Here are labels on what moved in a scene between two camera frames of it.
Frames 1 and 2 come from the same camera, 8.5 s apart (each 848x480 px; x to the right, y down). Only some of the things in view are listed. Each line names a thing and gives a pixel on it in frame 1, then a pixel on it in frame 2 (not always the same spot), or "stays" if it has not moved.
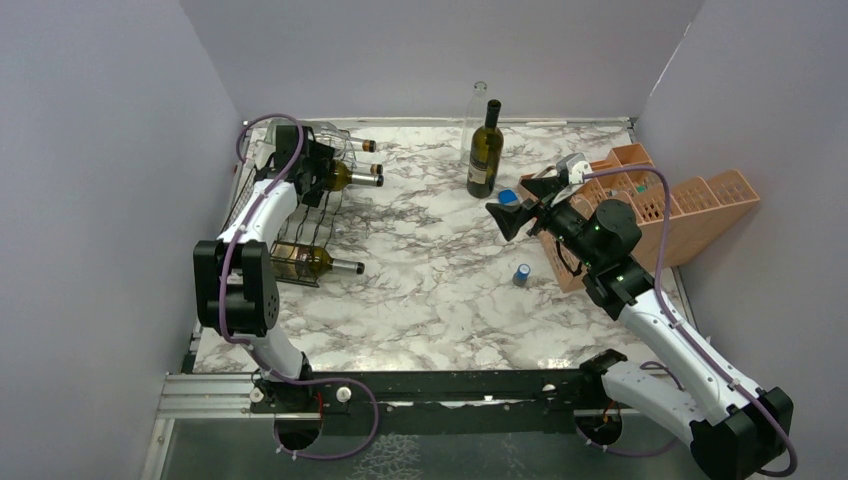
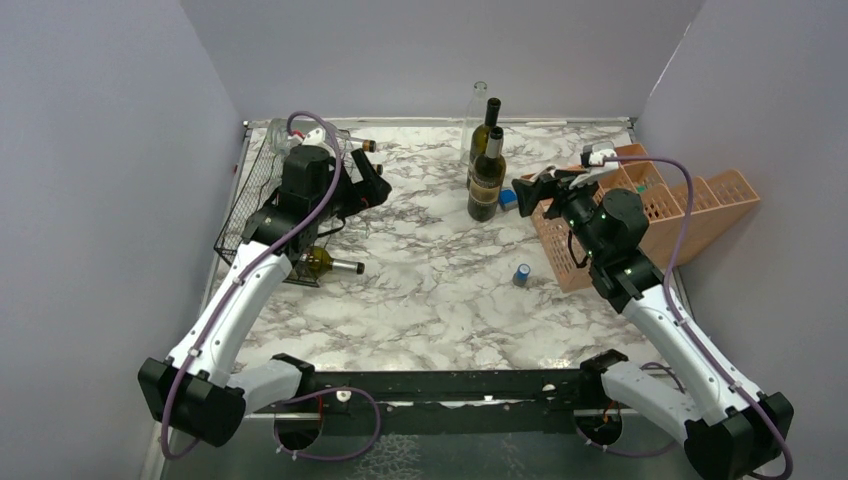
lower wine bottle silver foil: (309, 262) stays
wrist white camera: (576, 166) → (597, 157)
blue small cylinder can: (520, 276) stays
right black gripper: (511, 218) → (529, 192)
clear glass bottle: (474, 118) stays
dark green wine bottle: (486, 155) stays
